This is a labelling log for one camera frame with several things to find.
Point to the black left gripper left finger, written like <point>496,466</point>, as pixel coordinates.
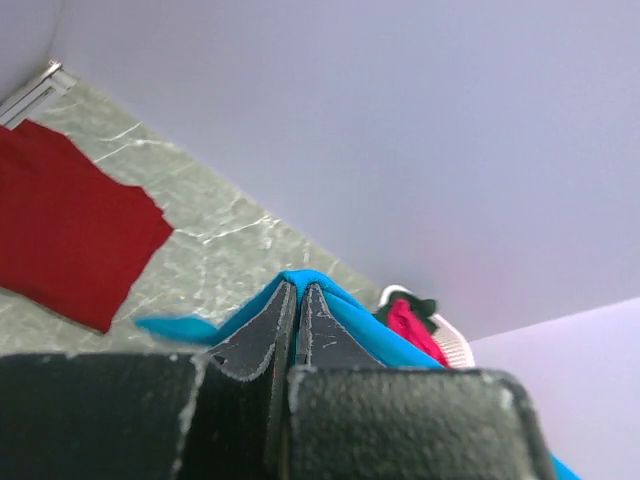
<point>212,415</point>

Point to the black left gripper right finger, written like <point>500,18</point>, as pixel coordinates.
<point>350,417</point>

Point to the blue t shirt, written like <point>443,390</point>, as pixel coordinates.
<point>385,346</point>

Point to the pink t shirt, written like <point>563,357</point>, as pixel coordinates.
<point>403,322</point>

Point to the white perforated laundry basket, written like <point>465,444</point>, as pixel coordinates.
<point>454,345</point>

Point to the dark green t shirt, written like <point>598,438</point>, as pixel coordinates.
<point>423,309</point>

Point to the folded red t shirt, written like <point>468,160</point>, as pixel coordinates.
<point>73,239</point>

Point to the aluminium frame rail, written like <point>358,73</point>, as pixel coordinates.
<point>36,95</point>

